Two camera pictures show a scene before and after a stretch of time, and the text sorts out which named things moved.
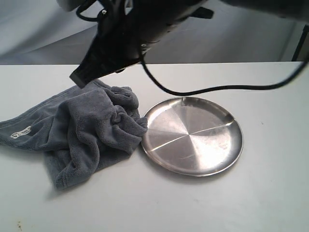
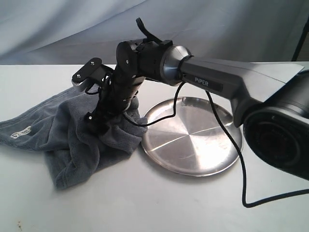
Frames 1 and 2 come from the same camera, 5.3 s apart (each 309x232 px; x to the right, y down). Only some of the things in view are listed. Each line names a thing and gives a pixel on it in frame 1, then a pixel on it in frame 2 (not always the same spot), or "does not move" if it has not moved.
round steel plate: (192, 136) does not move
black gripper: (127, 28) -> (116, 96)
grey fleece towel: (81, 130) does not move
